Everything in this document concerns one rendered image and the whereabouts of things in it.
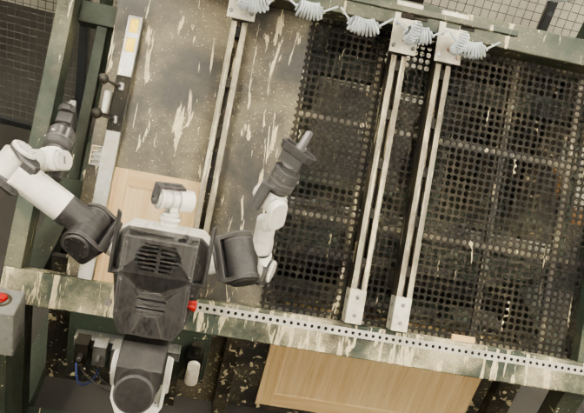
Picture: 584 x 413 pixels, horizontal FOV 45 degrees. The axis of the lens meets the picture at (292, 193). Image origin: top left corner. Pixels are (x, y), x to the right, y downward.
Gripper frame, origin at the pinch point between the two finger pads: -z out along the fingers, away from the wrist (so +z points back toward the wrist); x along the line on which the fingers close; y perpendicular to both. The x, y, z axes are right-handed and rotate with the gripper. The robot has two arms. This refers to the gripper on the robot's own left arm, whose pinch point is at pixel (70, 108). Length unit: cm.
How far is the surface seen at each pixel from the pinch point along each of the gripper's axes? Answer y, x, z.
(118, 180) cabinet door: 18.5, 21.4, 10.9
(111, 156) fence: 14.7, 15.3, 5.3
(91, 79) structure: 1.1, 8.4, -22.1
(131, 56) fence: 14.8, -4.4, -25.3
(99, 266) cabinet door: 18, 38, 37
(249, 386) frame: 83, 100, 49
